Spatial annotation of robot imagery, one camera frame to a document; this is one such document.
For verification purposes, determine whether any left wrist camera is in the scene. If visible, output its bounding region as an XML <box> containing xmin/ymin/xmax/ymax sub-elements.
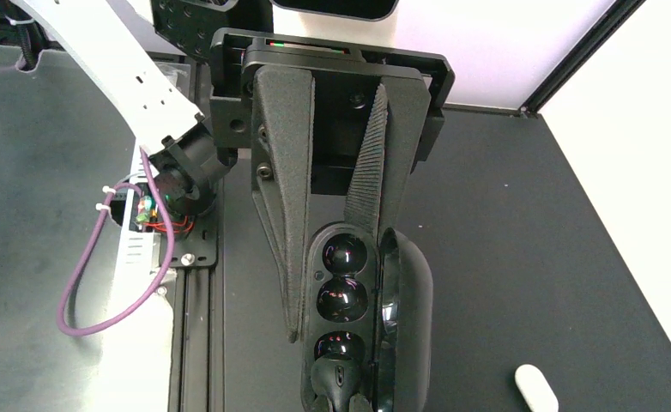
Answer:
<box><xmin>271</xmin><ymin>0</ymin><xmax>398</xmax><ymax>47</ymax></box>

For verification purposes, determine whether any small black eartip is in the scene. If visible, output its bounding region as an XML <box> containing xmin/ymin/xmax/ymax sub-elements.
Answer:
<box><xmin>311</xmin><ymin>353</ymin><xmax>361</xmax><ymax>411</ymax></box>

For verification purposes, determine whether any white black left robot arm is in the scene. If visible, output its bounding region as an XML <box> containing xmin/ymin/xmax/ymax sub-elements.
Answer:
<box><xmin>19</xmin><ymin>1</ymin><xmax>456</xmax><ymax>341</ymax></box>

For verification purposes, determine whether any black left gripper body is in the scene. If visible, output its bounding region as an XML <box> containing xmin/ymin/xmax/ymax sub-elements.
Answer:
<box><xmin>209</xmin><ymin>27</ymin><xmax>456</xmax><ymax>196</ymax></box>

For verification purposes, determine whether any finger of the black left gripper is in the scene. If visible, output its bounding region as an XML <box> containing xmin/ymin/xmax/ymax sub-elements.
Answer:
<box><xmin>344</xmin><ymin>76</ymin><xmax>431</xmax><ymax>239</ymax></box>
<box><xmin>251</xmin><ymin>65</ymin><xmax>315</xmax><ymax>343</ymax></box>

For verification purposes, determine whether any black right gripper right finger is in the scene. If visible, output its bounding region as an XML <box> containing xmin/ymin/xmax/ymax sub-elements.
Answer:
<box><xmin>348</xmin><ymin>393</ymin><xmax>372</xmax><ymax>412</ymax></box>

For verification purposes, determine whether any small circuit board left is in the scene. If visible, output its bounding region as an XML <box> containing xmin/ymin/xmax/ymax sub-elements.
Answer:
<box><xmin>121</xmin><ymin>191</ymin><xmax>166</xmax><ymax>233</ymax></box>

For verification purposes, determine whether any white slotted cable duct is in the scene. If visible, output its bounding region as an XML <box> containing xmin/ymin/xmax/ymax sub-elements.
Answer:
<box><xmin>99</xmin><ymin>142</ymin><xmax>174</xmax><ymax>412</ymax></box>

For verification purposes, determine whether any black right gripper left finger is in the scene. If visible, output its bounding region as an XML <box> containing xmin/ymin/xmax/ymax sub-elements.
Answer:
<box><xmin>311</xmin><ymin>396</ymin><xmax>334</xmax><ymax>412</ymax></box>

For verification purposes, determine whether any black vertical frame post left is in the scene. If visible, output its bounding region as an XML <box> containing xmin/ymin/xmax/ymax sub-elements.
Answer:
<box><xmin>519</xmin><ymin>0</ymin><xmax>645</xmax><ymax>114</ymax></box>

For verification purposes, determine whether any white earbud charging case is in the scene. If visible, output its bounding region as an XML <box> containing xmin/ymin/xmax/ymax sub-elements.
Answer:
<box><xmin>514</xmin><ymin>364</ymin><xmax>559</xmax><ymax>412</ymax></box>

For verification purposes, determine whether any black front rail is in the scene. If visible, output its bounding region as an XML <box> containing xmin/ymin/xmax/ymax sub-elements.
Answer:
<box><xmin>167</xmin><ymin>53</ymin><xmax>226</xmax><ymax>412</ymax></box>

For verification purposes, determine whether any small black oval object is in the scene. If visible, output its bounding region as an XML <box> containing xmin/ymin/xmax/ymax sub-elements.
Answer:
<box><xmin>300</xmin><ymin>222</ymin><xmax>433</xmax><ymax>411</ymax></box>

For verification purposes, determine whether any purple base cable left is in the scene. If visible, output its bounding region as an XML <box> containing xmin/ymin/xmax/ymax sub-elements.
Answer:
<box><xmin>55</xmin><ymin>146</ymin><xmax>176</xmax><ymax>337</ymax></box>

